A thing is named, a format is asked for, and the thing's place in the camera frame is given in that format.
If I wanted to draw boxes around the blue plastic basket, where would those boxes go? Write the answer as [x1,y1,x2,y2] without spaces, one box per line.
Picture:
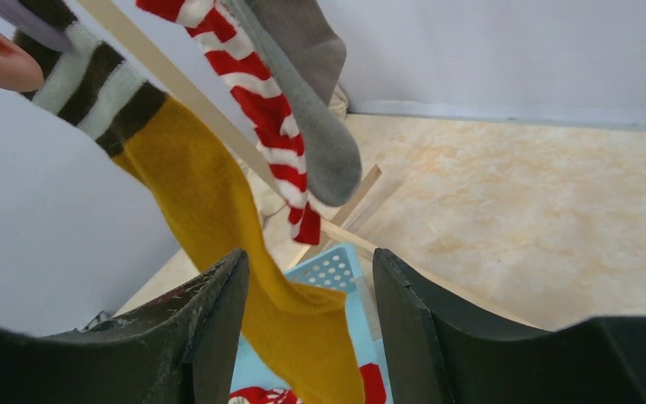
[229,242,394,404]

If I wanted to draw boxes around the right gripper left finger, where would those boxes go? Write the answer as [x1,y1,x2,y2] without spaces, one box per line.
[0,249,250,403]

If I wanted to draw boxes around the wooden clothes rack frame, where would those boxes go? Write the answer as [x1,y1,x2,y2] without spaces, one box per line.
[75,0,542,330]

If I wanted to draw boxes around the red white striped sock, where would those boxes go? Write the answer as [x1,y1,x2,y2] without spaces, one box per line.
[136,0,321,245]

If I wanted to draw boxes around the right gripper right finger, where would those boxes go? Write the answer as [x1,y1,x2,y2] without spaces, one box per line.
[373,248,646,403]

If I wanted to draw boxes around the grey striped-cuff sock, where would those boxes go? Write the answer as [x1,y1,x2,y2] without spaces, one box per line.
[247,0,347,105]

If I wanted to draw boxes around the mustard yellow sock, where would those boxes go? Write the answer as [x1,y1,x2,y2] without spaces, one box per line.
[13,0,367,404]

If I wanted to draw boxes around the beige crumpled cloth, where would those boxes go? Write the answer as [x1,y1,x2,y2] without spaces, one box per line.
[233,84,349,225]

